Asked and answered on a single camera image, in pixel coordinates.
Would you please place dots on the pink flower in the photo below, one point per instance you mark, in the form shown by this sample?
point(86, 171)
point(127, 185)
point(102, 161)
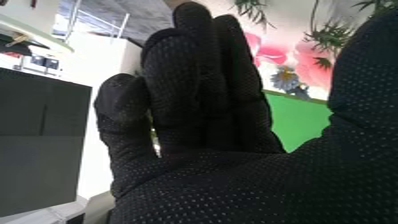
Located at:
point(312, 71)
point(269, 53)

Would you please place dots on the green sprig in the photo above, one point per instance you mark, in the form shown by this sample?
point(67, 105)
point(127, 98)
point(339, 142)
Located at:
point(251, 8)
point(379, 4)
point(330, 36)

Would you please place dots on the dark mat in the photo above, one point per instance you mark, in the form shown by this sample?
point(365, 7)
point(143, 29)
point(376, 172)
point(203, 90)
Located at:
point(42, 133)

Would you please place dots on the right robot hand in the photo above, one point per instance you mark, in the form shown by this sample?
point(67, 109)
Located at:
point(237, 186)

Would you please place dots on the blue flower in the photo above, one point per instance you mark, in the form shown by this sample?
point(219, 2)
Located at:
point(287, 78)

